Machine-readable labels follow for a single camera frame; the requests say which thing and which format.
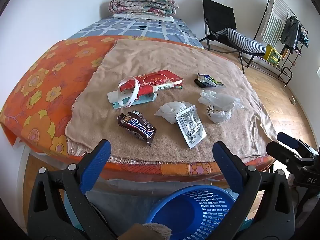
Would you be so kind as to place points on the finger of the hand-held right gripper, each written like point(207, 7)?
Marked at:
point(287, 138)
point(281, 152)

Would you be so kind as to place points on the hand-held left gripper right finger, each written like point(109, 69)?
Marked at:
point(225, 160)

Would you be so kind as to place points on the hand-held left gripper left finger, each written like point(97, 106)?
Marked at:
point(98, 157)

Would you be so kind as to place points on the white printed plastic bag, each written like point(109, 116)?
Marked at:
point(220, 116)

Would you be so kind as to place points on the white barcode sachet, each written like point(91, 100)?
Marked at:
point(191, 127)

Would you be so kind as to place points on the brown chocolate bar wrapper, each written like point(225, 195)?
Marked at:
point(140, 127)

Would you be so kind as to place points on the clear plastic wrapper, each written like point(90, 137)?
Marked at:
point(220, 100)

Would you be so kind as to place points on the white silicone wristband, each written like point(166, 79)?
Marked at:
point(126, 102)

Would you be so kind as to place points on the white patterned wet-wipe packet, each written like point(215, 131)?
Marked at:
point(112, 97)

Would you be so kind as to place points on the blue plastic basket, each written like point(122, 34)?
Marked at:
point(190, 212)

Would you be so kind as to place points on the light blue packet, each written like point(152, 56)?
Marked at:
point(145, 99)

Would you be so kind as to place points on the white tissue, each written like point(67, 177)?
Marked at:
point(170, 110)

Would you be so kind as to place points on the blue green snack wrapper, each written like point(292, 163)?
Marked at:
point(210, 81)

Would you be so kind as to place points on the red tissue packet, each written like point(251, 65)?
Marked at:
point(160, 80)

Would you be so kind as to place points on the small floor object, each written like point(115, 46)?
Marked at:
point(293, 101)

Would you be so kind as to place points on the black metal drying rack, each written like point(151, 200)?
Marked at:
point(286, 68)

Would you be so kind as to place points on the brown cardboard piece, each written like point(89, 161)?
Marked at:
point(130, 232)

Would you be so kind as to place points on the small black clip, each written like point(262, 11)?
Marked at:
point(198, 82)

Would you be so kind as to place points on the yellow crate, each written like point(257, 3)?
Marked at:
point(271, 55)

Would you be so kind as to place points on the brown fuzzy cloth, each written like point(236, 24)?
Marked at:
point(157, 230)

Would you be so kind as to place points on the teal garment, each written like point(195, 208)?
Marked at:
point(303, 38)

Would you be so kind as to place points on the orange floral blanket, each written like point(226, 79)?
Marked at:
point(50, 67)

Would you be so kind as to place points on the dark jacket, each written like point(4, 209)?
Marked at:
point(290, 32)

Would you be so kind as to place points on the striped cushion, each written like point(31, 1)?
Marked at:
point(245, 41)

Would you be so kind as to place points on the green striped towel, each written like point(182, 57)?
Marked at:
point(275, 20)

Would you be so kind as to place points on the beige towel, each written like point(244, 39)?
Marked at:
point(162, 55)

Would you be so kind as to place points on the blue checked bed sheet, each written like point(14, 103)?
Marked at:
point(140, 28)

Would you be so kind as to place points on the black folding chair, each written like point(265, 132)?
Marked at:
point(217, 12)

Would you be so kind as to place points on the white pillow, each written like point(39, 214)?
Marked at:
point(140, 17)

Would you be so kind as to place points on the folded floral quilt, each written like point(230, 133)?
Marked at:
point(145, 3)

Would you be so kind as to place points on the white bed frame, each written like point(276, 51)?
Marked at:
point(23, 160)

